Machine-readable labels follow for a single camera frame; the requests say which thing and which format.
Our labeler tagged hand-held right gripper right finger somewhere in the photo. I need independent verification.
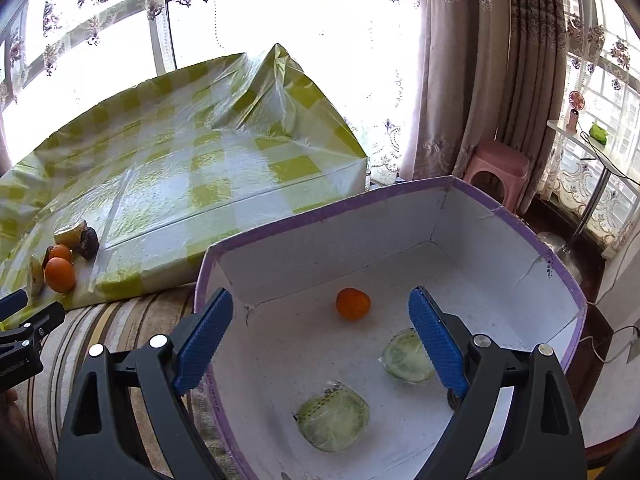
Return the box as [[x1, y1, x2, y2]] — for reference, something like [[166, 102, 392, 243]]
[[407, 286, 587, 480]]

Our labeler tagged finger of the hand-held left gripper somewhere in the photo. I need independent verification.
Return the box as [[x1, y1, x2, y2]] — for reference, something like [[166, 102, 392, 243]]
[[0, 289, 29, 322], [0, 301, 67, 357]]

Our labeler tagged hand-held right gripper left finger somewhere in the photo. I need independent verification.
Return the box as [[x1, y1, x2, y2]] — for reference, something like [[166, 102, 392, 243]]
[[56, 287, 235, 480]]

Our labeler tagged apple half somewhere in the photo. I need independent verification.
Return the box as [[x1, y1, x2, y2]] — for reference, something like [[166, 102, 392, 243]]
[[53, 219, 88, 250], [27, 253, 47, 297]]

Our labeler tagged green cabbage half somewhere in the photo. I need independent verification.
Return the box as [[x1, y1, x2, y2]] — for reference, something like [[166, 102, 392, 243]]
[[292, 382, 372, 453], [380, 328, 437, 385]]

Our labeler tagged white cardboard box purple rim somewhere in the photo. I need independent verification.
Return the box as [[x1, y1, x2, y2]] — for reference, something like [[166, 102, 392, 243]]
[[192, 175, 588, 480]]

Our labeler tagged pink plastic stool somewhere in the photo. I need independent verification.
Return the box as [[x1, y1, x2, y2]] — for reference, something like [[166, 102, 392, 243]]
[[462, 140, 532, 206]]

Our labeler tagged white side table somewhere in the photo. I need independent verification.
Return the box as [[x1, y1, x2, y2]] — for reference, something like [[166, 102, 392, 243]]
[[537, 119, 640, 281]]

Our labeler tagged pink desk fan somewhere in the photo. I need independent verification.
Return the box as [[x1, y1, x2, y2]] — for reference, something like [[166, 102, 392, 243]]
[[566, 89, 586, 134]]

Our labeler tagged brown patterned curtain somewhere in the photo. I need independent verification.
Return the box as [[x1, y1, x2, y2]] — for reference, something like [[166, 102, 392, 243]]
[[400, 0, 573, 216]]

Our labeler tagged white cable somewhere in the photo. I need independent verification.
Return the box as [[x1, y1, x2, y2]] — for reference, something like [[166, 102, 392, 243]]
[[590, 325, 640, 363]]

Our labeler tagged black charger cable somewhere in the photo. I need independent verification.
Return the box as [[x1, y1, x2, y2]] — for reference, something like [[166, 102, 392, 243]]
[[579, 131, 640, 181]]

